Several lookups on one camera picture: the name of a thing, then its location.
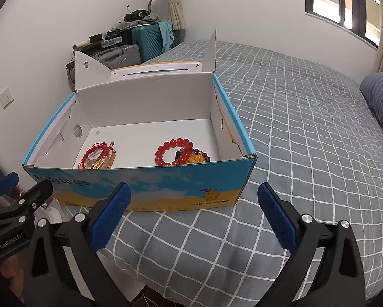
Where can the white wall socket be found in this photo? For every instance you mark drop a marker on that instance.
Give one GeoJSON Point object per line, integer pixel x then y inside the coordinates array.
{"type": "Point", "coordinates": [6, 97]}

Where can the teal suitcase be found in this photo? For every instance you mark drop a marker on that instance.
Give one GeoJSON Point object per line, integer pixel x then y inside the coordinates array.
{"type": "Point", "coordinates": [146, 43]}

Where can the dark framed window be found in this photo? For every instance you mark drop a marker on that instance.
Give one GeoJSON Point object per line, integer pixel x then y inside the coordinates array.
{"type": "Point", "coordinates": [332, 3]}

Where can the teal cloth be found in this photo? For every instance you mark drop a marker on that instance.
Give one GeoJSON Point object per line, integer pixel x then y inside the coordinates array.
{"type": "Point", "coordinates": [165, 36]}

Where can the person's left hand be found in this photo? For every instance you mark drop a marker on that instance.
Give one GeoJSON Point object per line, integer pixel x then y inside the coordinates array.
{"type": "Point", "coordinates": [10, 278]}

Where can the blue striped pillow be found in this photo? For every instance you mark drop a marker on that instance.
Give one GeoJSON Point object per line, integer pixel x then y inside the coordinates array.
{"type": "Point", "coordinates": [380, 102]}

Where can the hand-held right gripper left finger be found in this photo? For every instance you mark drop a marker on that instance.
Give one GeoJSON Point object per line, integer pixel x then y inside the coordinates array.
{"type": "Point", "coordinates": [110, 217]}

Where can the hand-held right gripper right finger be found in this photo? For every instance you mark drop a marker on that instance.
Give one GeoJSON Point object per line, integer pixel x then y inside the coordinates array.
{"type": "Point", "coordinates": [278, 217]}

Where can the blue yellow cardboard box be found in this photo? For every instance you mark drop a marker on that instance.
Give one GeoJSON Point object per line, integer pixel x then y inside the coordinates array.
{"type": "Point", "coordinates": [146, 192]}

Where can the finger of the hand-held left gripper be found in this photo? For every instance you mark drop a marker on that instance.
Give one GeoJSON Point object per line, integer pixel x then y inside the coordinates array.
{"type": "Point", "coordinates": [6, 182]}
{"type": "Point", "coordinates": [38, 193]}

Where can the grey suitcase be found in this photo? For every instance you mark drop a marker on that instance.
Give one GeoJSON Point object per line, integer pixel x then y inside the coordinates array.
{"type": "Point", "coordinates": [121, 54]}

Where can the black bag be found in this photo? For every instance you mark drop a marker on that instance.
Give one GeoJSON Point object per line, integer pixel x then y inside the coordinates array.
{"type": "Point", "coordinates": [137, 16]}

